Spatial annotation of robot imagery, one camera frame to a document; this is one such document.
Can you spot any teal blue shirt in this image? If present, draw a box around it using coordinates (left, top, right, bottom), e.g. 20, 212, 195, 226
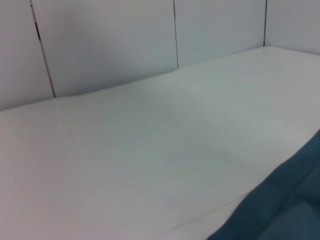
206, 128, 320, 240

